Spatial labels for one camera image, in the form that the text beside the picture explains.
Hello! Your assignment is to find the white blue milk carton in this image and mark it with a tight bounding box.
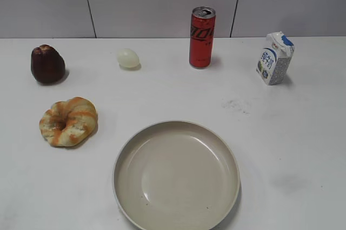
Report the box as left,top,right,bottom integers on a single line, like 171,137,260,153
256,31,295,86

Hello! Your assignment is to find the beige round plate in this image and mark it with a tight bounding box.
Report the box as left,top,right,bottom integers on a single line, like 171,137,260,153
112,121,241,229

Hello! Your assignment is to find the white egg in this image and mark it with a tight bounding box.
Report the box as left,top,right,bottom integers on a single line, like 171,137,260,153
117,48,140,69

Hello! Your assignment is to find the red soda can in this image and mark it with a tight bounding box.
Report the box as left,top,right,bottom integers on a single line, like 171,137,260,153
189,6,216,68

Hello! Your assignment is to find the orange striped bagel bread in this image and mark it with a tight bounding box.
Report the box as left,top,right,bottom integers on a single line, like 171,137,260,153
39,97,98,147

